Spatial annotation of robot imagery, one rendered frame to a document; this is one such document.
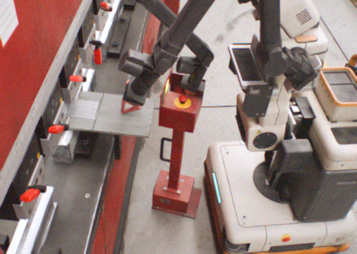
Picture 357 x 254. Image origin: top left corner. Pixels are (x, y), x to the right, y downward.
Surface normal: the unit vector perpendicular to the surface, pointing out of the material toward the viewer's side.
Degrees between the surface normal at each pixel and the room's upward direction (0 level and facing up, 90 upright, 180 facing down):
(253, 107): 90
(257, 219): 0
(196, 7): 89
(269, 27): 91
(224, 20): 0
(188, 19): 89
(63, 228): 0
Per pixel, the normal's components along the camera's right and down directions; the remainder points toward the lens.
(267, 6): 0.07, 0.72
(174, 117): -0.22, 0.68
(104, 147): 0.07, -0.70
